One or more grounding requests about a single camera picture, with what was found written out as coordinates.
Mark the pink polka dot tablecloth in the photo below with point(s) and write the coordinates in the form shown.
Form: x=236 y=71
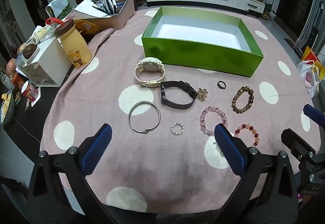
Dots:
x=177 y=163

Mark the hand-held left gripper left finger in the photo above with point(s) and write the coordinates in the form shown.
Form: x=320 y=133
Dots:
x=97 y=147

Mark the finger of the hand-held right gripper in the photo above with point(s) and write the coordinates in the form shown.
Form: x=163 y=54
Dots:
x=313 y=113
x=297 y=142

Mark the white paper sheets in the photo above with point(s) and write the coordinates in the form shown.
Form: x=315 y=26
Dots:
x=87 y=8

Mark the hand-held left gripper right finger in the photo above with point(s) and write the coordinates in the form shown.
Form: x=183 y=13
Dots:
x=229 y=147

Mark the dark bowl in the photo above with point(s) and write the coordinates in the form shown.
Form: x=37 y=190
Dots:
x=7 y=109

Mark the silver bangle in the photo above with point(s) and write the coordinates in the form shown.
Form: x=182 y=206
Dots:
x=142 y=103

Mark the beige storage box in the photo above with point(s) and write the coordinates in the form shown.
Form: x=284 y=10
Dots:
x=124 y=15

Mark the red can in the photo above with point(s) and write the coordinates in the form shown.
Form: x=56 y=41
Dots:
x=17 y=79

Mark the white wristwatch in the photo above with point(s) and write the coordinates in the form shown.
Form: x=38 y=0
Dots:
x=148 y=64

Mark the white plastic bag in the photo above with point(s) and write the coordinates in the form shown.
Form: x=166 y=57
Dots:
x=308 y=76

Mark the white drawer organizer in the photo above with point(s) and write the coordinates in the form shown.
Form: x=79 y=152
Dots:
x=50 y=61

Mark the green cardboard box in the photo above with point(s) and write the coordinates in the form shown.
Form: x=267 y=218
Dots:
x=198 y=53

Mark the brown round object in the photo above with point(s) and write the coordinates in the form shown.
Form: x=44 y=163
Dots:
x=30 y=51

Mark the green and white roll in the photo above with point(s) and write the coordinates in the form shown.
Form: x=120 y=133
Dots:
x=58 y=5

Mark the red plastic loop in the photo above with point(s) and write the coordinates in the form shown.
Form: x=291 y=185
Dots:
x=52 y=20

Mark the gold flower brooch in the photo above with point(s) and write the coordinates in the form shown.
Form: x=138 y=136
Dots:
x=202 y=94

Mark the small potted plant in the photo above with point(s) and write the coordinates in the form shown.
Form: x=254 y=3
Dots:
x=268 y=11

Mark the yellow bear bottle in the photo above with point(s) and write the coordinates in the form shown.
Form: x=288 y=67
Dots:
x=76 y=46

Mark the orange snack packet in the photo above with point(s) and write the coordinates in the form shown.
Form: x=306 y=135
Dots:
x=86 y=26

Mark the black wristband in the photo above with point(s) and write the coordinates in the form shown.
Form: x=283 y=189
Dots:
x=162 y=93

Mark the bundle of pens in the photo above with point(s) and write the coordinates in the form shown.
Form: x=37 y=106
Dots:
x=109 y=4

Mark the yellow paper bag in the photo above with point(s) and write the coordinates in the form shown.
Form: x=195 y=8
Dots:
x=310 y=55

